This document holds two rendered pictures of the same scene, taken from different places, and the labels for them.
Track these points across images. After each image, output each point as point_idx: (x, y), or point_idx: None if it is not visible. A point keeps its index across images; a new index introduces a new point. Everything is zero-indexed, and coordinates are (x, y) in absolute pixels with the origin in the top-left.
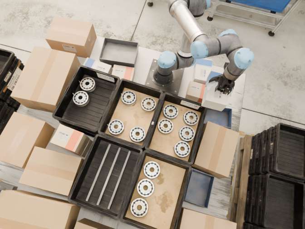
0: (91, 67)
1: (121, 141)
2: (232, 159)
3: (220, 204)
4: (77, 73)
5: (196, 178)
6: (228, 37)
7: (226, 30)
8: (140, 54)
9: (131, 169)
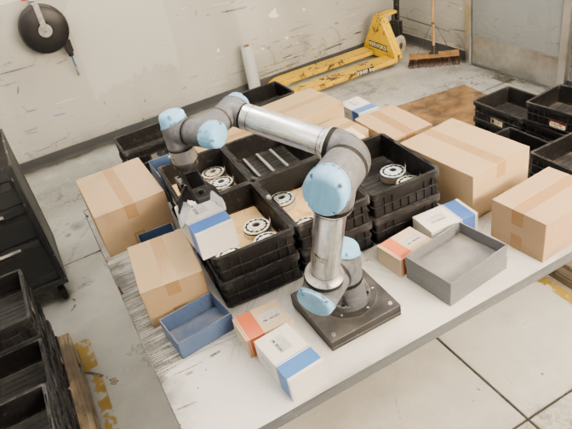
0: (449, 210)
1: (284, 168)
2: (132, 263)
3: (122, 263)
4: (427, 164)
5: None
6: (208, 117)
7: (219, 122)
8: (437, 304)
9: None
